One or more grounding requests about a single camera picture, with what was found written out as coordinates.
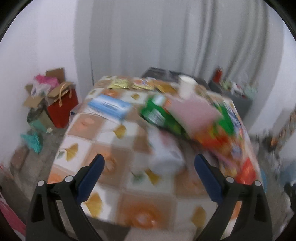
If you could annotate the grey curtain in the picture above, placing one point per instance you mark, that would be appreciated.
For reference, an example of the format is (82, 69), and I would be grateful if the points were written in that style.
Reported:
(192, 37)

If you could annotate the patterned tablecloth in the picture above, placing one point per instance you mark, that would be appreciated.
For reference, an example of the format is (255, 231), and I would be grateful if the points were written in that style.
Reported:
(128, 193)

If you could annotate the red gift bag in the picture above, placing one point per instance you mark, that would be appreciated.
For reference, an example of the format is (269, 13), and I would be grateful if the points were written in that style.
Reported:
(62, 100)

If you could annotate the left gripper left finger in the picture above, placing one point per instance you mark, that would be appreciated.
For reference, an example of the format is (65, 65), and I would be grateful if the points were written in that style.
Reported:
(44, 221)

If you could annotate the green snack bag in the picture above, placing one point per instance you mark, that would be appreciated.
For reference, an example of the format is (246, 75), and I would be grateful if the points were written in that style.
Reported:
(155, 112)

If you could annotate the red thermos bottle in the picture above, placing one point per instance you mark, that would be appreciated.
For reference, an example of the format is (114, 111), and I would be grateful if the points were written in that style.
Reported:
(217, 75)

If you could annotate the grey cabinet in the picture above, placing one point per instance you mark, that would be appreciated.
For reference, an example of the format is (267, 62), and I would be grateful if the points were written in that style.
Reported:
(242, 104)

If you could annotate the white paper cup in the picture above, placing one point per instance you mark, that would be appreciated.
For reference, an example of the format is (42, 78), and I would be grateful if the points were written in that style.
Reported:
(187, 86)

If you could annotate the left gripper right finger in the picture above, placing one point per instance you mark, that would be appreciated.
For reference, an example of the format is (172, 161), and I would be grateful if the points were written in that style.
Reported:
(254, 219)

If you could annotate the white round container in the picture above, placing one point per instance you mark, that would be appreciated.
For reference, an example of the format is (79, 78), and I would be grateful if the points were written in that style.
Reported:
(167, 158)

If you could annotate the pink packet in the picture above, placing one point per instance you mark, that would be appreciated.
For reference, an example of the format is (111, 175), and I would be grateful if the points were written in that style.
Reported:
(193, 114)

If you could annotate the orange blue snack bag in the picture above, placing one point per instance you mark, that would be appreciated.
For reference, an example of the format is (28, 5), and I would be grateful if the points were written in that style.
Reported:
(227, 139)

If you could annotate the gold sachet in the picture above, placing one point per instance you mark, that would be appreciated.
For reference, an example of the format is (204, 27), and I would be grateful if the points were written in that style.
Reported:
(119, 83)

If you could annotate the blue white tissue pack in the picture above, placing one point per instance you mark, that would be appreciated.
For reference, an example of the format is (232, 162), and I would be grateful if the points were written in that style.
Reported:
(110, 108)

